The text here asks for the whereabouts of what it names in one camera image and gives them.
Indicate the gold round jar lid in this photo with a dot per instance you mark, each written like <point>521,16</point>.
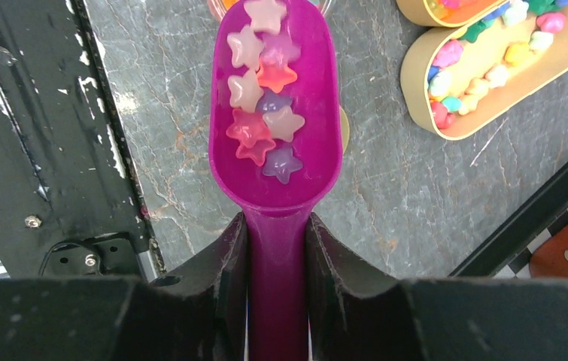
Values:
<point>345,128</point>

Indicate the magenta plastic scoop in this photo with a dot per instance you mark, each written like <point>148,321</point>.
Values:
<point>275,148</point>

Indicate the gold tin of star candies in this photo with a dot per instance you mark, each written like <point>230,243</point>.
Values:
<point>455,81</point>

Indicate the gold tin of gummy candies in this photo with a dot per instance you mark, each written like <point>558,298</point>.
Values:
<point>448,14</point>

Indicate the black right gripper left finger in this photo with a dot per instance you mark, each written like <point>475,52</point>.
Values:
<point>197,311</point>

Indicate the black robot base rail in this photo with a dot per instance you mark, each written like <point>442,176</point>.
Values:
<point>69,201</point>

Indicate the black white chessboard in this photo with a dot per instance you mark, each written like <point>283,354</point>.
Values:
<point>507,252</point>

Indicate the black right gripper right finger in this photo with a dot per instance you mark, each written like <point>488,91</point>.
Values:
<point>357,312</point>

